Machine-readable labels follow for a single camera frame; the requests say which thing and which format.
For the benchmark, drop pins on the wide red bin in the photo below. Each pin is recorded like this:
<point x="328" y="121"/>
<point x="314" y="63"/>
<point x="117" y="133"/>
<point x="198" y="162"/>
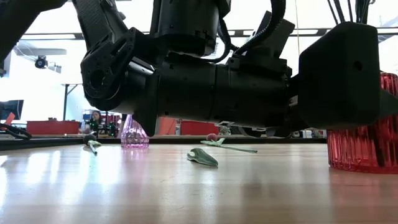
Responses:
<point x="53" y="127"/>

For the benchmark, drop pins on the red ribbed glass vase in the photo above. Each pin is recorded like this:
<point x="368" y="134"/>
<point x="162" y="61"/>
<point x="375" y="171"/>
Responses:
<point x="351" y="149"/>

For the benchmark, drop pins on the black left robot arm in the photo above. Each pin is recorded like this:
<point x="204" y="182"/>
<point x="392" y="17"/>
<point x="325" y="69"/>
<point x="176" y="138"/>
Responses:
<point x="186" y="93"/>

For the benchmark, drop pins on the small red bin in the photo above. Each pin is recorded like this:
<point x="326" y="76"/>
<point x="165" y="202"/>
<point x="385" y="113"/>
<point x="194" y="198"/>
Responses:
<point x="199" y="128"/>

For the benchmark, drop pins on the black overhead frame bar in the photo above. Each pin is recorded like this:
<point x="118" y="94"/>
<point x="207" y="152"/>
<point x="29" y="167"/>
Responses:
<point x="53" y="36"/>

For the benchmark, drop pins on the fallen green leaf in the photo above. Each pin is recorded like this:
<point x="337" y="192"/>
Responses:
<point x="203" y="158"/>

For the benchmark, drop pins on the black monitor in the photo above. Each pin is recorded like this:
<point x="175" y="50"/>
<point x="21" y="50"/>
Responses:
<point x="12" y="109"/>

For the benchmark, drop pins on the black ceiling camera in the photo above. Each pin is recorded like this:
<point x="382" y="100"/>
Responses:
<point x="41" y="62"/>

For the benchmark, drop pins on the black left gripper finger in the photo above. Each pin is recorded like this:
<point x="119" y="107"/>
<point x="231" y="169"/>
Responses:
<point x="388" y="109"/>

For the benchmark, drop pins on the black table frame rail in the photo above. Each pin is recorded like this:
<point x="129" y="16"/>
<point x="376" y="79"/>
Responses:
<point x="46" y="143"/>

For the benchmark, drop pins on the purple ribbed glass vase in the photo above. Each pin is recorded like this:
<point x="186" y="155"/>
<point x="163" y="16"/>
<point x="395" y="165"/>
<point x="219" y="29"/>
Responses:
<point x="134" y="137"/>

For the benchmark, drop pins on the orange cloth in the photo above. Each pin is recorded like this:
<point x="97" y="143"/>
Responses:
<point x="168" y="126"/>

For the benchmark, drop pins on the pink-red artificial tulip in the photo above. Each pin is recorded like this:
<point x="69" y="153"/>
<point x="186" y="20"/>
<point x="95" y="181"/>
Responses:
<point x="212" y="137"/>

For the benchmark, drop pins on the person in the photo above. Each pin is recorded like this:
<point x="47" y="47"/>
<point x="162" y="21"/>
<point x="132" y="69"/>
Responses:
<point x="95" y="116"/>

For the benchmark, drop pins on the black artificial tulip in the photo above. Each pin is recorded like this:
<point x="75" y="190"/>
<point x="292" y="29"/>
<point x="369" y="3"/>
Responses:
<point x="89" y="138"/>

